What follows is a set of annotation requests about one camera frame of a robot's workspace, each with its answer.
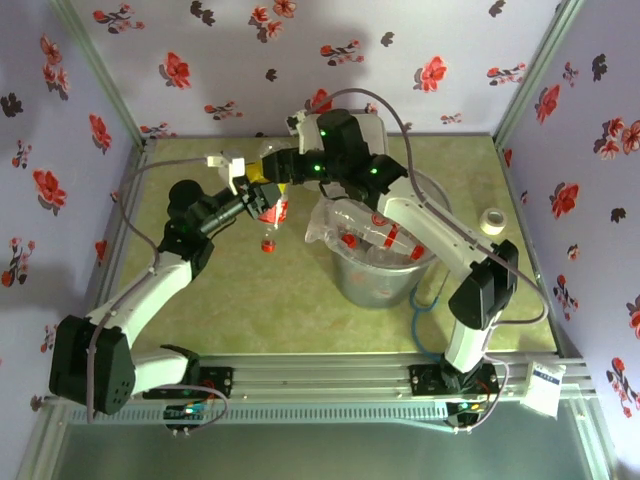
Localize clear bottle wide red label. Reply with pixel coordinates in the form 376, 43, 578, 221
258, 192, 291, 254

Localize tall clear bottle red bands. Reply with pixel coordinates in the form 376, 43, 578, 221
367, 212, 427, 262

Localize grey ribbed plastic bin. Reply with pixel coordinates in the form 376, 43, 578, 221
327, 169, 454, 310

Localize white tape roll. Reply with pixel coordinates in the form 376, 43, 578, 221
478, 207, 506, 235

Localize grey right arm cable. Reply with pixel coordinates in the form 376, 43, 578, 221
303, 87, 550, 435

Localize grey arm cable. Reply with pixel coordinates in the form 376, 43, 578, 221
85, 155, 230, 435
303, 87, 550, 435

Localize grey left arm cable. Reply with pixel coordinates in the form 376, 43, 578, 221
85, 155, 230, 435

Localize aluminium frame post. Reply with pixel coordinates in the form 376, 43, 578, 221
567, 394, 619, 480
492, 0, 584, 144
14, 399, 71, 480
49, 0, 151, 149

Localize blue cable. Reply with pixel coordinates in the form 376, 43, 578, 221
409, 287, 444, 364

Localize wide ribbed aluminium rail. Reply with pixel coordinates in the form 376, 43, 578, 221
44, 352, 599, 401

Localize perforated grey cable duct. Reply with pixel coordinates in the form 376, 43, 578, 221
64, 402, 451, 426

